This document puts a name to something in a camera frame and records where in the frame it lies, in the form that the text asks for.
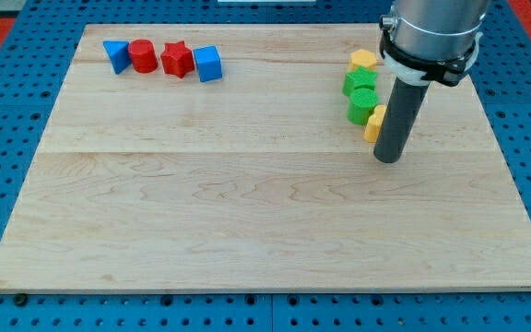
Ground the blue cube block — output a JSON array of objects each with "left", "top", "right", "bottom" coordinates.
[{"left": 193, "top": 45, "right": 223, "bottom": 82}]

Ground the red star block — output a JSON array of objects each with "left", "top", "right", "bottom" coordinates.
[{"left": 160, "top": 41, "right": 195, "bottom": 78}]

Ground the wooden board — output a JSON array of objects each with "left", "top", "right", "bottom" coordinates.
[{"left": 0, "top": 24, "right": 531, "bottom": 294}]

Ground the red cylinder block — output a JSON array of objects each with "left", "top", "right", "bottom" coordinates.
[{"left": 127, "top": 39, "right": 159, "bottom": 74}]

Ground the black and white clamp ring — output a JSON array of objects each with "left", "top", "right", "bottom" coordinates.
[{"left": 378, "top": 28, "right": 484, "bottom": 88}]

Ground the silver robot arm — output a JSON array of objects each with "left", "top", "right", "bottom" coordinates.
[{"left": 379, "top": 0, "right": 490, "bottom": 48}]

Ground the green cylinder block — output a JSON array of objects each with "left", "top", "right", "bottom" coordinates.
[{"left": 347, "top": 89, "right": 379, "bottom": 125}]

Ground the yellow hexagon block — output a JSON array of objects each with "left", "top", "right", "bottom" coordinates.
[{"left": 348, "top": 49, "right": 377, "bottom": 72}]

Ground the blue triangle block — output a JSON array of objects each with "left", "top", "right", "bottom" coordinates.
[{"left": 102, "top": 41, "right": 132, "bottom": 75}]

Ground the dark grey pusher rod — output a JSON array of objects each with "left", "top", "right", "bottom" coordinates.
[{"left": 373, "top": 78, "right": 429, "bottom": 163}]

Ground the green star block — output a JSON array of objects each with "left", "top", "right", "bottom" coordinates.
[{"left": 342, "top": 66, "right": 378, "bottom": 96}]

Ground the yellow heart block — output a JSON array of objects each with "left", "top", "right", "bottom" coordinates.
[{"left": 363, "top": 104, "right": 386, "bottom": 143}]

